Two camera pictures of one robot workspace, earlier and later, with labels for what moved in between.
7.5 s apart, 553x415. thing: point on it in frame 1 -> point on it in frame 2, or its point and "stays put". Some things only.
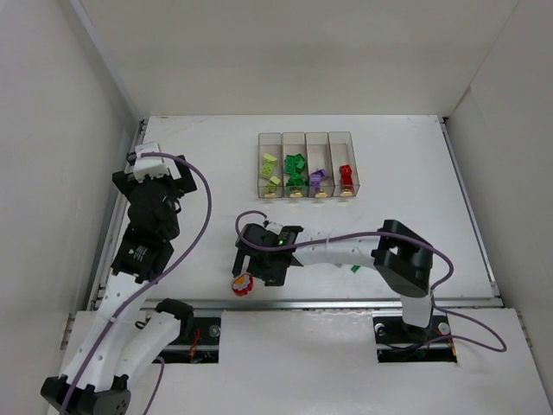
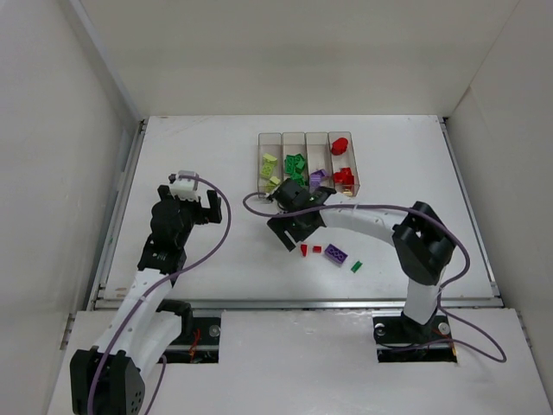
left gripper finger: (121, 180) -> (164, 193)
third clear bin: (319, 156) stays put
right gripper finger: (238, 262) -> (285, 230)
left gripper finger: (187, 183) -> (215, 203)
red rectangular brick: (294, 164) stays put
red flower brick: (242, 284) -> (340, 145)
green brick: (296, 179) stays put
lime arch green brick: (266, 170) stays put
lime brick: (270, 157) stays put
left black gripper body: (183, 176) -> (200, 213)
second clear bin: (294, 143) stays put
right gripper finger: (275, 275) -> (322, 194)
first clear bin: (271, 143) stays put
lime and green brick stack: (272, 185) stays put
